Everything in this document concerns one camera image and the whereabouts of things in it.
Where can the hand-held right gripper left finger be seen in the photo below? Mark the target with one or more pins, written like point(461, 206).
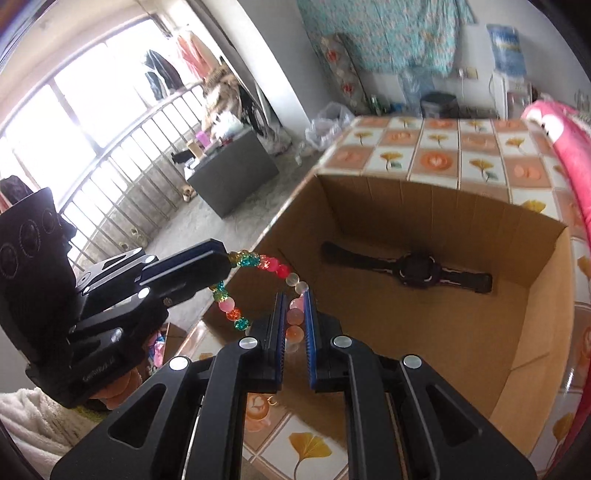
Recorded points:
point(277, 337)

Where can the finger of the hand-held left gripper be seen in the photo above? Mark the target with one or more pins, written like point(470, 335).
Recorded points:
point(194, 281)
point(184, 251)

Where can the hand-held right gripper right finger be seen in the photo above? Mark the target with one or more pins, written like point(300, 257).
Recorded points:
point(310, 341)

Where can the cardboard box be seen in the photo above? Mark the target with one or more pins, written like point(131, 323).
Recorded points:
point(415, 332)

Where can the person's left forearm white sleeve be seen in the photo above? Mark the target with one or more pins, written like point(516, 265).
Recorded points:
point(32, 420)

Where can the person's left hand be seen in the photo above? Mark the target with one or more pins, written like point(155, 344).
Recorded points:
point(124, 392)

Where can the pale slippers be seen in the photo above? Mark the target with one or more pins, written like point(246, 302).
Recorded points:
point(187, 194)

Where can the dark cloth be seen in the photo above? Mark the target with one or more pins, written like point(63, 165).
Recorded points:
point(11, 190)

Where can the grey cabinet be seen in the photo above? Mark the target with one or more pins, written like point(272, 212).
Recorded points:
point(235, 175)

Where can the pink cup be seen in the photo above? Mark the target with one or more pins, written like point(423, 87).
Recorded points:
point(202, 137)

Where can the metal window railing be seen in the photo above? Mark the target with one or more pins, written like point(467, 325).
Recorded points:
point(138, 134)

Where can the black wrist watch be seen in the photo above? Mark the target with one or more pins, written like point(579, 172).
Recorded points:
point(415, 270)

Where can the white bag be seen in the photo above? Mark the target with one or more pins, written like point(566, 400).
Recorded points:
point(228, 127)

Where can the beige fur coat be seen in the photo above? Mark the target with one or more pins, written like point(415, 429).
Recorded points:
point(222, 92)

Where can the dark hanging jacket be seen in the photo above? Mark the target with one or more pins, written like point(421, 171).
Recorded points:
point(159, 74)

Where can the clear plastic bag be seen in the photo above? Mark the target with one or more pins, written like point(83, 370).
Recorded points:
point(328, 124)

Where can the pink hanging garment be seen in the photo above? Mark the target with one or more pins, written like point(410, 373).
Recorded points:
point(194, 55)

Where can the ginkgo patterned tablecloth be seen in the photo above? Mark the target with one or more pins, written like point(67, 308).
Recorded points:
point(434, 161)

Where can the green bottle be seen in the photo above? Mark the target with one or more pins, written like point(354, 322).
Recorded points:
point(374, 105)

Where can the floral padded cushion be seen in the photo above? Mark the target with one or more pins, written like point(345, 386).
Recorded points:
point(342, 69)

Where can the black storage box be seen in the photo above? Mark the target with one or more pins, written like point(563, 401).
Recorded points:
point(439, 105)

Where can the clear empty water jug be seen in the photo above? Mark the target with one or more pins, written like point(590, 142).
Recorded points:
point(414, 85)

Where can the teal floral hanging cloth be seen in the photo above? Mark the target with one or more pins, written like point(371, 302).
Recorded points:
point(383, 32)

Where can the white water dispenser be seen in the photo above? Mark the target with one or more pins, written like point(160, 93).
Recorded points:
point(503, 94)

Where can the pink blanket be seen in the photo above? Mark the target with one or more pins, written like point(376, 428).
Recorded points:
point(572, 152)

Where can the blue water bottle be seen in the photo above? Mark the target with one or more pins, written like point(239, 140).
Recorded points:
point(506, 48)

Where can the wall power socket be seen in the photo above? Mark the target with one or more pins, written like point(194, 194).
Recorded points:
point(468, 72)

